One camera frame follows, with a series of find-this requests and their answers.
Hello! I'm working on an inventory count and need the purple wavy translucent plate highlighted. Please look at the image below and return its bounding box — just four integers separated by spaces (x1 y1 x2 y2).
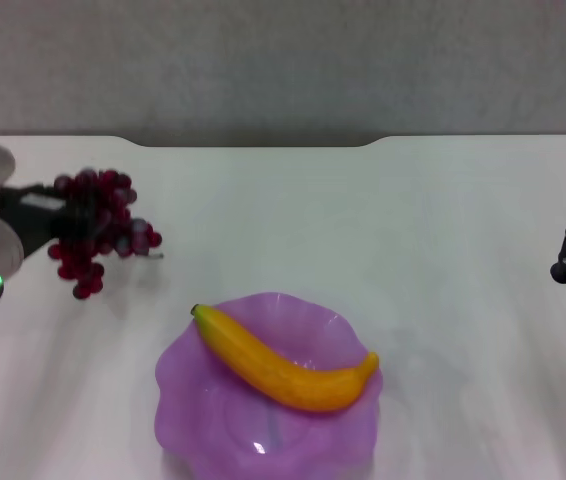
154 292 384 480

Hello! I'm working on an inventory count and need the dark red grape bunch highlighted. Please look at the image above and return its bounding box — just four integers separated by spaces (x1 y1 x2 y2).
46 168 165 301

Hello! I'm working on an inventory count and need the yellow banana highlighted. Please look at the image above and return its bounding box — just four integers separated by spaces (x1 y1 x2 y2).
191 303 381 414

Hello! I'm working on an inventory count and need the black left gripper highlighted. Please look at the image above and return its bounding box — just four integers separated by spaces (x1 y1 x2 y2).
0 183 72 261

